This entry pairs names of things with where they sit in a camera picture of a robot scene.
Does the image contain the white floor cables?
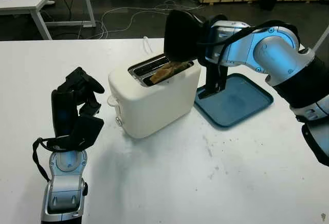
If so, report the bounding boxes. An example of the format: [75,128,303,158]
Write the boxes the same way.
[98,0,204,40]

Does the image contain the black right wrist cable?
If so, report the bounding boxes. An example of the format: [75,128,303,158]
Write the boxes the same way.
[196,20,301,67]

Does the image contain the white office desk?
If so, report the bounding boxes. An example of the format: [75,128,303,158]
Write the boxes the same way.
[0,0,97,41]

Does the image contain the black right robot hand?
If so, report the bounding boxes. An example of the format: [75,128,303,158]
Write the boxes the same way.
[163,9,207,63]

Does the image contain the cream white toaster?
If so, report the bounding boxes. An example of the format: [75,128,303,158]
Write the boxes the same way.
[107,52,202,140]

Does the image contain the blue plastic tray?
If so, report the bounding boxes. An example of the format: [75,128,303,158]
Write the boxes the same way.
[193,72,274,128]

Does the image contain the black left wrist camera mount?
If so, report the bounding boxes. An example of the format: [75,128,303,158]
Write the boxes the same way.
[68,116,105,153]

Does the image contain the slice of brown bread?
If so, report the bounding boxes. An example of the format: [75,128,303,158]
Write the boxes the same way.
[149,60,195,84]

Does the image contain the white side table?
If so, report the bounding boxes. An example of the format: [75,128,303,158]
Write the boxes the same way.
[312,24,329,55]

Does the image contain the white toaster power cord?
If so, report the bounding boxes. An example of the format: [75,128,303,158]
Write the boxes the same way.
[142,35,153,55]

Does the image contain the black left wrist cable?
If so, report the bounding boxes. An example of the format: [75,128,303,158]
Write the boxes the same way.
[31,137,51,181]

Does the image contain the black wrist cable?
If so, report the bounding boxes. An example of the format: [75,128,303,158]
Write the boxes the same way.
[196,20,301,67]
[31,137,51,181]

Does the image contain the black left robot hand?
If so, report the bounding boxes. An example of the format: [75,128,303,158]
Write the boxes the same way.
[51,66,105,145]

